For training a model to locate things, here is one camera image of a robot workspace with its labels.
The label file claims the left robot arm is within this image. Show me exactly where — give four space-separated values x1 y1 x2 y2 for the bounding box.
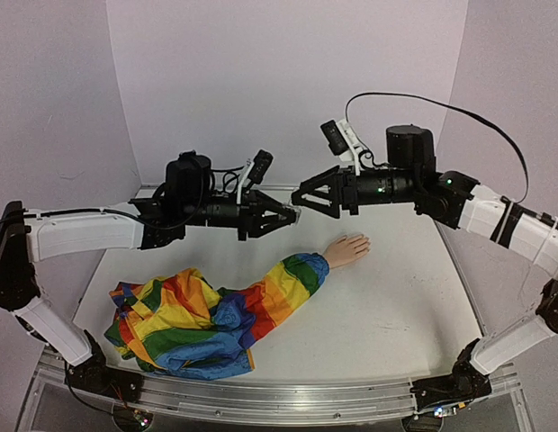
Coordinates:
0 151 298 402

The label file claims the black right camera cable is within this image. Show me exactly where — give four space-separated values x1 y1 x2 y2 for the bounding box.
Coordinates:
344 92 529 204

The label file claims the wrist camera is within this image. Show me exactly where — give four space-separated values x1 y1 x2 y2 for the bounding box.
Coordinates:
236 149 274 205
319 119 367 176

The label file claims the black camera cable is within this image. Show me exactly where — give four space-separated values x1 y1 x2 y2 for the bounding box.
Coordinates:
152 166 248 226
344 92 529 204

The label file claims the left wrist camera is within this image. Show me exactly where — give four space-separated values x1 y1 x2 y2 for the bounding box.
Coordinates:
236 149 274 205

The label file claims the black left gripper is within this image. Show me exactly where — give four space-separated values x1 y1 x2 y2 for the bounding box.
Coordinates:
184 188 299 243

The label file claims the black left camera cable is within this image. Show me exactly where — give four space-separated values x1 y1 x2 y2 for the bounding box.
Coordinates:
152 166 248 226

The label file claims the rainbow striped jacket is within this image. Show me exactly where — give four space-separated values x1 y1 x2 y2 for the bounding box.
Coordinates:
104 253 329 381

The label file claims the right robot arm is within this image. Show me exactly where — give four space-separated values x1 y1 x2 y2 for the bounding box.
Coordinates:
292 120 558 418

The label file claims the aluminium front rail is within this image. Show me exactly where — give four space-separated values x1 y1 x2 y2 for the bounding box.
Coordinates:
31 372 523 427

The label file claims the mannequin hand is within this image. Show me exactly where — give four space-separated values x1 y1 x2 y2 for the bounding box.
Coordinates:
322 234 371 269

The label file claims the clear nail polish bottle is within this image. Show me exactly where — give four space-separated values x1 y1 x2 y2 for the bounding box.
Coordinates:
283 204 302 225

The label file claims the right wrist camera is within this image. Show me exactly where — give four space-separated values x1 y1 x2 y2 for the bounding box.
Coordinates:
319 119 367 176

